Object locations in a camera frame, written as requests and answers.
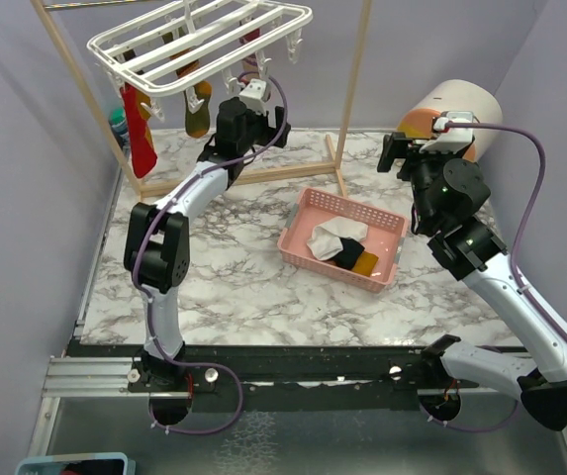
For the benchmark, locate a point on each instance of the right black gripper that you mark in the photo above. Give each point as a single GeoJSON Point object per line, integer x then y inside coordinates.
{"type": "Point", "coordinates": [396, 146]}

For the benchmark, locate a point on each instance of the white plastic clip hanger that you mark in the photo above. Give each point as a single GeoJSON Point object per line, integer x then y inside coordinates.
{"type": "Point", "coordinates": [220, 34]}

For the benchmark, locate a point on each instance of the wooden clothes rack frame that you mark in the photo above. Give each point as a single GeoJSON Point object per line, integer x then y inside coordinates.
{"type": "Point", "coordinates": [335, 150]}

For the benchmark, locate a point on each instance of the white round drawer cabinet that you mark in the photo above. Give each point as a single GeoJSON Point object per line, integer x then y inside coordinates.
{"type": "Point", "coordinates": [454, 96]}

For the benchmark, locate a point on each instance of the pink plastic basket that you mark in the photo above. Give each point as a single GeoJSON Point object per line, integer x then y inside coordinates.
{"type": "Point", "coordinates": [386, 234]}

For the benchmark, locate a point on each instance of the white sock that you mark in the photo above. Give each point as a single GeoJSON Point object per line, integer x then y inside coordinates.
{"type": "Point", "coordinates": [325, 240]}

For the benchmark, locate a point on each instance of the black sock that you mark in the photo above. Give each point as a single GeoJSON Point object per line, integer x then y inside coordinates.
{"type": "Point", "coordinates": [347, 257]}

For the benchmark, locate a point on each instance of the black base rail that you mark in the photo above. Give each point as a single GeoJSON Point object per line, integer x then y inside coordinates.
{"type": "Point", "coordinates": [256, 378]}

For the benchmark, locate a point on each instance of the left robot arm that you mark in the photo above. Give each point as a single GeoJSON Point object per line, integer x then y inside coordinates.
{"type": "Point", "coordinates": [157, 251]}

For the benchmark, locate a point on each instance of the teal lidded jar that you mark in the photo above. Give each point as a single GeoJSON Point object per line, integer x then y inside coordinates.
{"type": "Point", "coordinates": [119, 126]}

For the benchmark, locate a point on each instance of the mustard striped-cuff sock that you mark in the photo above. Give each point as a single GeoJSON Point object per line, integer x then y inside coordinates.
{"type": "Point", "coordinates": [365, 264]}

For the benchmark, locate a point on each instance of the red patterned sock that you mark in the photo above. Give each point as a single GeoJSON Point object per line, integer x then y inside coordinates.
{"type": "Point", "coordinates": [144, 157]}

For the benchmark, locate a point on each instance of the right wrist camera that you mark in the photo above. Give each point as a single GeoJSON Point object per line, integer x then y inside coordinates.
{"type": "Point", "coordinates": [452, 131]}

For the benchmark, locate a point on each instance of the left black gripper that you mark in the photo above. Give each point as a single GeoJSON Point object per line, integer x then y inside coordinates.
{"type": "Point", "coordinates": [267, 133]}

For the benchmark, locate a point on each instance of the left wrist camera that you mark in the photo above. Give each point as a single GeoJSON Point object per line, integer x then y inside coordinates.
{"type": "Point", "coordinates": [256, 90]}

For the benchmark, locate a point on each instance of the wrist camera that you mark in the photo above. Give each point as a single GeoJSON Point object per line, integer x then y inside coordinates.
{"type": "Point", "coordinates": [256, 90]}
{"type": "Point", "coordinates": [452, 131]}

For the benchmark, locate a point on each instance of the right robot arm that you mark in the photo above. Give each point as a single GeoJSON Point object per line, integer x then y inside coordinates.
{"type": "Point", "coordinates": [448, 192]}

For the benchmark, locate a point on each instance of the olive striped sock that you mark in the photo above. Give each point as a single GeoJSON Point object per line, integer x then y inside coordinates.
{"type": "Point", "coordinates": [197, 124]}

